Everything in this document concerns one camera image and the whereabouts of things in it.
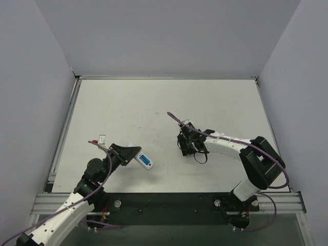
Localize white remote control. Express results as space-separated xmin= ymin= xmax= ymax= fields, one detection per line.
xmin=127 ymin=142 xmax=155 ymax=171

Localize blue battery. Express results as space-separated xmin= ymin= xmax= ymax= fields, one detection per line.
xmin=139 ymin=155 xmax=151 ymax=166

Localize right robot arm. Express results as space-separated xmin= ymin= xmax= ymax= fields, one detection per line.
xmin=177 ymin=120 xmax=286 ymax=202

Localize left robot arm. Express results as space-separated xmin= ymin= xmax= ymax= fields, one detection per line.
xmin=16 ymin=141 xmax=142 ymax=245

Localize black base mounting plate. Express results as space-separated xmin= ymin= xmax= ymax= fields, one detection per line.
xmin=86 ymin=192 xmax=259 ymax=228

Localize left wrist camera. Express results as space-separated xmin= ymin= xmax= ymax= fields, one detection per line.
xmin=92 ymin=134 xmax=106 ymax=146

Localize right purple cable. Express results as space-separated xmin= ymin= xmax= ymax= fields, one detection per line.
xmin=167 ymin=111 xmax=290 ymax=233

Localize purple cable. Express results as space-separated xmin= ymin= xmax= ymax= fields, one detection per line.
xmin=167 ymin=111 xmax=290 ymax=233
xmin=10 ymin=140 xmax=124 ymax=246

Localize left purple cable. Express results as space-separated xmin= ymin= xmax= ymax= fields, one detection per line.
xmin=10 ymin=140 xmax=124 ymax=246

